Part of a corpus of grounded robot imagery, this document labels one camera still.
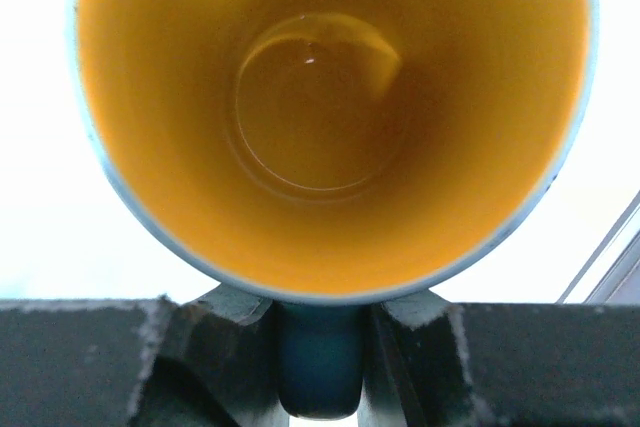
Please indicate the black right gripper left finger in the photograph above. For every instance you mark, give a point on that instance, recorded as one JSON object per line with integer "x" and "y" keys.
{"x": 148, "y": 362}

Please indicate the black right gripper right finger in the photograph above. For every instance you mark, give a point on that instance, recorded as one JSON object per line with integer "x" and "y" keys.
{"x": 435, "y": 363}

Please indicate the blue butterfly mug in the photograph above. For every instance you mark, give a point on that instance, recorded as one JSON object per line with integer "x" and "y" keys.
{"x": 331, "y": 154}

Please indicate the grey aluminium frame rail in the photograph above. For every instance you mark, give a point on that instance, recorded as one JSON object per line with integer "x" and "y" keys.
{"x": 611, "y": 273}

